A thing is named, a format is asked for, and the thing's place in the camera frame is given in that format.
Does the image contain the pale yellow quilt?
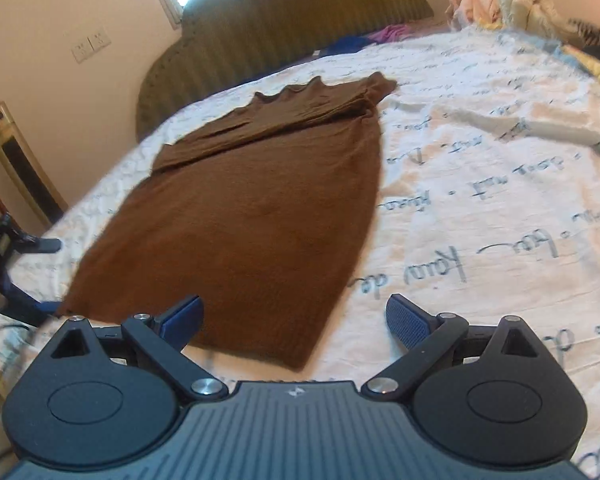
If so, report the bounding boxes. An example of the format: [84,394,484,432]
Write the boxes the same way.
[495,0,600,87]

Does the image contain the white script printed blanket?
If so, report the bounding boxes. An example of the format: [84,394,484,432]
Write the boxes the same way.
[0,15,600,480]

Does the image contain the pile of pink clothes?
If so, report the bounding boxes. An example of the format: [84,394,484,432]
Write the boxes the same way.
[447,0,507,32]

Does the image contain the brown knit sweater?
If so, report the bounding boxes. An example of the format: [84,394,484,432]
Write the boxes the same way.
[60,72,399,374]

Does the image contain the gold tall standing appliance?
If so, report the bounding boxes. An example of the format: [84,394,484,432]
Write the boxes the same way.
[0,100,69,227]

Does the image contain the green upholstered headboard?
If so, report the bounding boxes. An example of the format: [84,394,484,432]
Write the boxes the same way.
[136,0,434,144]

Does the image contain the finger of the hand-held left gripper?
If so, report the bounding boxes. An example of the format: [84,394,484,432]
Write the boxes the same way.
[9,237,62,254]
[0,272,61,319]

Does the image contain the blue cloth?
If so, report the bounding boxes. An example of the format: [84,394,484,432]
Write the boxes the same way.
[324,35,377,55]

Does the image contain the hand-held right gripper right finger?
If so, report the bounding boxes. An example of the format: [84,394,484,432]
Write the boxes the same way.
[362,294,556,401]

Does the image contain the black white striped cloth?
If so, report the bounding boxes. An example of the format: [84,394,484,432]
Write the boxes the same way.
[567,17,600,52]

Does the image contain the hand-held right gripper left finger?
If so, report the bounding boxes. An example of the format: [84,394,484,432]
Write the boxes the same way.
[42,295,229,401]

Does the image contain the purple cloth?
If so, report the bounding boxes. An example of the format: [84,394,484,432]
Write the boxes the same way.
[367,23,412,44]

